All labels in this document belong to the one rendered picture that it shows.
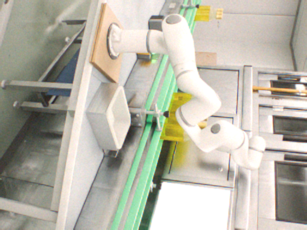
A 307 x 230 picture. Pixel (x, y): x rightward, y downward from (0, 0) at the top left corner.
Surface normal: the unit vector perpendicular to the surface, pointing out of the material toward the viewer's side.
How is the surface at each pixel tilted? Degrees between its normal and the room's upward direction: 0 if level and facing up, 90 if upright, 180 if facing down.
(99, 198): 90
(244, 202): 90
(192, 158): 90
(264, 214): 90
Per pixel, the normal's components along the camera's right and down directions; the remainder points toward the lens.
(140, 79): -0.11, -0.70
